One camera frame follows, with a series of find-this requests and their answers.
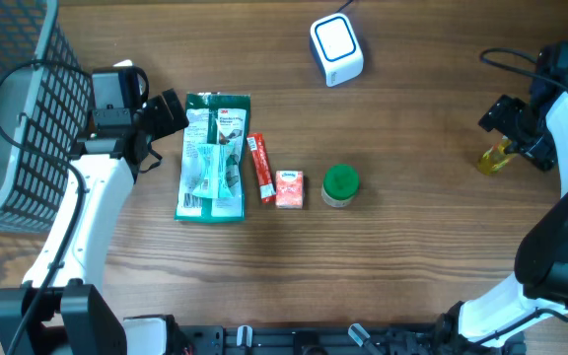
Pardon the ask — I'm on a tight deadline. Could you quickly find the green white glove package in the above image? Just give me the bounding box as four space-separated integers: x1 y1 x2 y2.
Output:
175 93 250 223

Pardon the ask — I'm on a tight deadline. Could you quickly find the yellow oil bottle silver cap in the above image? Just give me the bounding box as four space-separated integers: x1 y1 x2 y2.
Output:
477 136 516 176

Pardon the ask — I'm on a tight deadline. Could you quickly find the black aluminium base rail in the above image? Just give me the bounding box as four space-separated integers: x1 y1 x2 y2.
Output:
175 322 527 355

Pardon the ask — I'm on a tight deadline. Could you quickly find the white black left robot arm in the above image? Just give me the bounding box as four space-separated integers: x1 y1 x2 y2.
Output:
0 65 188 354

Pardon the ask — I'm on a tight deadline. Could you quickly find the red tissue pack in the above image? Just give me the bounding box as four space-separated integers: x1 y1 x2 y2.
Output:
275 171 304 209

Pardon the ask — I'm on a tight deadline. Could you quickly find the grey plastic mesh basket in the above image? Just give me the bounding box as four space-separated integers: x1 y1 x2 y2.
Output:
0 0 93 233

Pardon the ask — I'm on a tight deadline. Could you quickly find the green lid glass jar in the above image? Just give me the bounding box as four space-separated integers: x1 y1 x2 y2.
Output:
321 164 360 208

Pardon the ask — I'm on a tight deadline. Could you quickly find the white barcode scanner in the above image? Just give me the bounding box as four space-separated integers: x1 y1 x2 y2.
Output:
310 13 364 87

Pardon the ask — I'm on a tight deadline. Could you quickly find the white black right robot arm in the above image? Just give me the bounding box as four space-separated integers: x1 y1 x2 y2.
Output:
409 41 568 354

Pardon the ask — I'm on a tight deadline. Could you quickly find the red stick sachet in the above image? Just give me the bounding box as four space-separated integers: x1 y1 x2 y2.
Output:
247 133 276 204

